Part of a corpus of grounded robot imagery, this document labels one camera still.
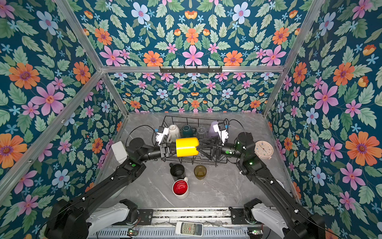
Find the red inside white mug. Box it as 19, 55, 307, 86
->
172, 177, 190, 200

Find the green mug cream inside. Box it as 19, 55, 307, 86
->
182, 124, 196, 138

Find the white remote control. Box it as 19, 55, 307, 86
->
175, 221, 204, 237

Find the lilac cup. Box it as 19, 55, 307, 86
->
208, 121, 220, 137

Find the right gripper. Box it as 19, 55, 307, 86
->
198, 135, 246, 164

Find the aluminium frame post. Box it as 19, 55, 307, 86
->
56, 1, 128, 117

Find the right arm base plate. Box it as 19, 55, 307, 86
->
228, 207, 249, 225

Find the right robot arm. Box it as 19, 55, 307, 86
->
196, 132, 325, 239

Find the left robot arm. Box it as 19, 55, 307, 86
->
44, 137, 172, 239

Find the black wire dish rack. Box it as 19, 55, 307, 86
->
155, 116, 229, 166

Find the white rectangular box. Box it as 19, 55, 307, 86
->
111, 141, 128, 164

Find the clear glass cup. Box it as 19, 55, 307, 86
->
197, 126, 207, 139

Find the black mug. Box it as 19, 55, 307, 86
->
169, 163, 186, 181

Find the yellow mug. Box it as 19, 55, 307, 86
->
176, 137, 200, 157

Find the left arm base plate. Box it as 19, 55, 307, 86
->
138, 209, 154, 226

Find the black hook rail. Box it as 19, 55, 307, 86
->
159, 66, 223, 74

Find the amber glass cup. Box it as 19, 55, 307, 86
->
194, 165, 207, 180

